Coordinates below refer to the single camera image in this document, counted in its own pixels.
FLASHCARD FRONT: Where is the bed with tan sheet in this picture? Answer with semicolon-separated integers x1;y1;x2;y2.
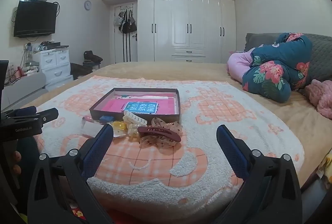
16;61;332;188

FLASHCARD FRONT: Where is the person's left hand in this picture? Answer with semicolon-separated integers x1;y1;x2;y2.
12;151;23;175

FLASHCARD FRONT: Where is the brown cloth heap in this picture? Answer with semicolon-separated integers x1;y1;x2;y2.
71;62;92;80

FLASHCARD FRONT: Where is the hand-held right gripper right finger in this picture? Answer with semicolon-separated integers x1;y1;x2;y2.
215;124;303;224

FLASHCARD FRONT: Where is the orange white checked blanket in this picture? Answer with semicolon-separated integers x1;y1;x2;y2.
34;75;305;222

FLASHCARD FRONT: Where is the white wardrobe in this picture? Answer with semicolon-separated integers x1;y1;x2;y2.
102;0;236;64

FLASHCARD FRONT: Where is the pink fluffy blanket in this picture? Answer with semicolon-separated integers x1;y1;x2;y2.
305;79;332;119

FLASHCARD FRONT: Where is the dark clothes pile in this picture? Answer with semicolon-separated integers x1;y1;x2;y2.
83;50;103;66

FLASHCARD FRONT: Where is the pink quilt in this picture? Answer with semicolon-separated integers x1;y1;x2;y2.
226;48;257;82

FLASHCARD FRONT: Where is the white drawer cabinet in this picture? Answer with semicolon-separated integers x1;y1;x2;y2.
32;46;74;91

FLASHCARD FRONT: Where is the blue floral quilt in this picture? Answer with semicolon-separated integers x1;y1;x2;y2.
242;32;313;103

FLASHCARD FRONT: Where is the shallow brown cardboard box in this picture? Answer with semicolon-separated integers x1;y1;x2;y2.
89;87;181;123

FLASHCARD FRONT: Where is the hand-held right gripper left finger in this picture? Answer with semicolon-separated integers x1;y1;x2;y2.
27;124;115;224

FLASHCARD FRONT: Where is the black wall television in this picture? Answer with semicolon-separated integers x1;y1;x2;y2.
13;0;58;38

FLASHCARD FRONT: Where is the clear plastic packet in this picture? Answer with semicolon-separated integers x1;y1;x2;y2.
81;120;104;137

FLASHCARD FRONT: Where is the white claw hair clip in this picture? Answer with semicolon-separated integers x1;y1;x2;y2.
123;110;148;126

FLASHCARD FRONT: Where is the maroon hair clip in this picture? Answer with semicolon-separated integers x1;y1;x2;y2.
137;125;181;143

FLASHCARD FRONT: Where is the pink dotted bow hair clip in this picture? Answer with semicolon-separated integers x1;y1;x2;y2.
139;117;182;149

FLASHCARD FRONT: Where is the black hanging bag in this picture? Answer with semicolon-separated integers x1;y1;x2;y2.
119;9;137;34

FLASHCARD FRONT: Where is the white door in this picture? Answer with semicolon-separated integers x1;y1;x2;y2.
110;2;138;64

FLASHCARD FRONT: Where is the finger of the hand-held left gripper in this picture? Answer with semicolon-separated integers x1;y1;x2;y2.
5;106;37;119
29;107;59;125

